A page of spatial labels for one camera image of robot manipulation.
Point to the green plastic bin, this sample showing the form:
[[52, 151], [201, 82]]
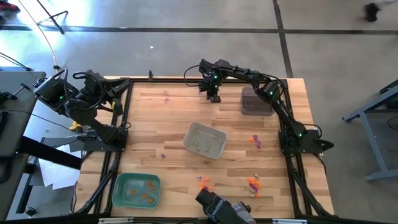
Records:
[[140, 177]]

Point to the black aluminium table frame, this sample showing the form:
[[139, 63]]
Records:
[[291, 165]]

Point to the dark grey side desk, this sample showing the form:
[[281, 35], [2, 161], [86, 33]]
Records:
[[15, 130]]

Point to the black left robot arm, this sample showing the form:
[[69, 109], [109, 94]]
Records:
[[90, 121]]

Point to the black desk support frame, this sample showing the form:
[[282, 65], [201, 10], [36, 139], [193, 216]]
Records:
[[46, 152]]

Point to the black handheld device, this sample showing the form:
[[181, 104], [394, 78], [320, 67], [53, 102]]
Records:
[[217, 208]]

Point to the black frame clamp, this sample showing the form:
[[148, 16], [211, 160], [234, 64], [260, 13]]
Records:
[[150, 75]]

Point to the black caster wheel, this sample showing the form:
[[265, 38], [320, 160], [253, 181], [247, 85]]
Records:
[[29, 211]]

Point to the blue-grey table frame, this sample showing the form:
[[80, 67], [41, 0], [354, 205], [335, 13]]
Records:
[[370, 133]]

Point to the black tripod stand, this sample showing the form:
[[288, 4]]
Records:
[[53, 19]]

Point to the dark translucent plastic bin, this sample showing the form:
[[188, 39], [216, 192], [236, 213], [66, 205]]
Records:
[[252, 107]]

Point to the white paper sheets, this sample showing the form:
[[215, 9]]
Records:
[[59, 177]]

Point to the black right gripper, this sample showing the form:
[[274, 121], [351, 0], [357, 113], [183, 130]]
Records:
[[213, 76]]

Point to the white plastic bin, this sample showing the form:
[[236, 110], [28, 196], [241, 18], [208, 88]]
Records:
[[205, 137]]

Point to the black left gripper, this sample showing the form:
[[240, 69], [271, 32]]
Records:
[[91, 88]]

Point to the red floor item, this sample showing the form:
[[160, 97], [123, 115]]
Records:
[[7, 7]]

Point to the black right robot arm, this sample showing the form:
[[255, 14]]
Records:
[[284, 113]]

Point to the black desk clamp tool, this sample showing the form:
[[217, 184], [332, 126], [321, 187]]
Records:
[[3, 97]]

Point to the person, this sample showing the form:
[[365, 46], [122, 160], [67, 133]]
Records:
[[371, 12]]

